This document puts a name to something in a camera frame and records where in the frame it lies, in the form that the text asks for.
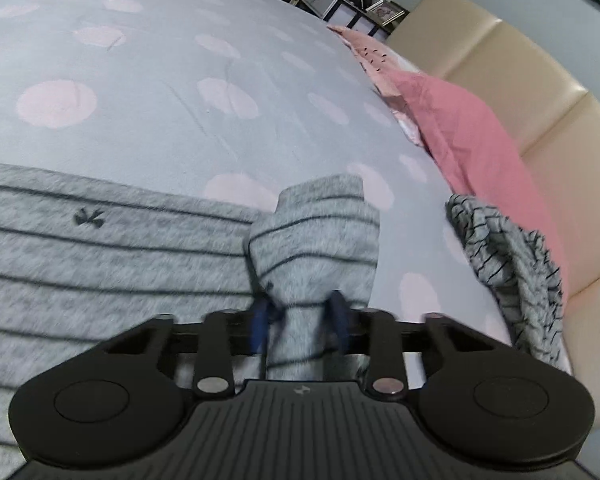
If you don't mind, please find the photo frame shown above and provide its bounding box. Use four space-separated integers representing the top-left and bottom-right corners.
365 0 411 26

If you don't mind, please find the salmon pink pillow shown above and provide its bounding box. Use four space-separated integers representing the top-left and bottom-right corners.
382 69 571 301

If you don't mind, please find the polka dot bed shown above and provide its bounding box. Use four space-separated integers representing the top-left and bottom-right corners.
0 0 573 466

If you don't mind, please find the grey striped bow print garment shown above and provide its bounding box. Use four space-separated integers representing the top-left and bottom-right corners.
0 161 382 466

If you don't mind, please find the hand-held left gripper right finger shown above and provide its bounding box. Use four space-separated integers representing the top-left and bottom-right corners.
325 290 513 401

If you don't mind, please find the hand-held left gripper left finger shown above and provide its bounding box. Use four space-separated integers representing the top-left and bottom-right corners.
102 297 283 401

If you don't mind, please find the thin black striped grey garment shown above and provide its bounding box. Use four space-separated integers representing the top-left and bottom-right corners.
446 194 565 368

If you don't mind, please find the beige padded headboard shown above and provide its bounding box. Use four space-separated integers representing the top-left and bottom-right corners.
387 0 600 476

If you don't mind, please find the white nightstand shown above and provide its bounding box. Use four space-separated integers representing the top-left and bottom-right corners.
290 0 391 37

